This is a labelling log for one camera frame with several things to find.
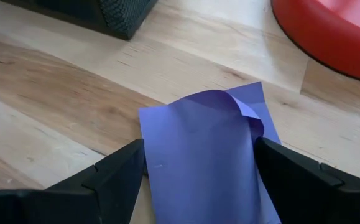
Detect purple sticky note pad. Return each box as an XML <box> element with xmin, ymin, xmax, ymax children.
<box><xmin>138</xmin><ymin>81</ymin><xmax>282</xmax><ymax>224</ymax></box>

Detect red desk lamp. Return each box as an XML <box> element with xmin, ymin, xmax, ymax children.
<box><xmin>271</xmin><ymin>0</ymin><xmax>360</xmax><ymax>85</ymax></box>

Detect black mesh desk organizer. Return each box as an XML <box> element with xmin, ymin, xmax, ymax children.
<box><xmin>0</xmin><ymin>0</ymin><xmax>159</xmax><ymax>41</ymax></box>

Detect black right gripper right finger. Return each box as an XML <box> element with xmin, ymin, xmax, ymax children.
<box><xmin>253</xmin><ymin>136</ymin><xmax>360</xmax><ymax>224</ymax></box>

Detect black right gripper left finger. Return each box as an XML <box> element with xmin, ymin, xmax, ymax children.
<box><xmin>0</xmin><ymin>138</ymin><xmax>145</xmax><ymax>224</ymax></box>

